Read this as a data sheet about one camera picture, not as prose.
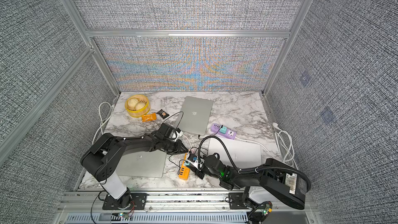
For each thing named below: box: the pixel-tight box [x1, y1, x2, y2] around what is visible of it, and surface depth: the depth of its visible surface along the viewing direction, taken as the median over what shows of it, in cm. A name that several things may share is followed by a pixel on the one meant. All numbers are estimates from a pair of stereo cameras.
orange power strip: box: [178, 152, 191, 181], surface depth 82 cm
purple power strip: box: [210, 123, 237, 140], surface depth 97 cm
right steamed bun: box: [135, 101, 146, 110], surface depth 106 cm
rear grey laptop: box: [175, 95, 214, 136], surface depth 113 cm
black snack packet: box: [155, 108, 170, 120], surface depth 108 cm
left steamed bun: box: [127, 97, 140, 108], surface depth 108 cm
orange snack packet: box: [141, 113, 158, 122], surface depth 106 cm
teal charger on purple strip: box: [219, 126, 227, 135], surface depth 93 cm
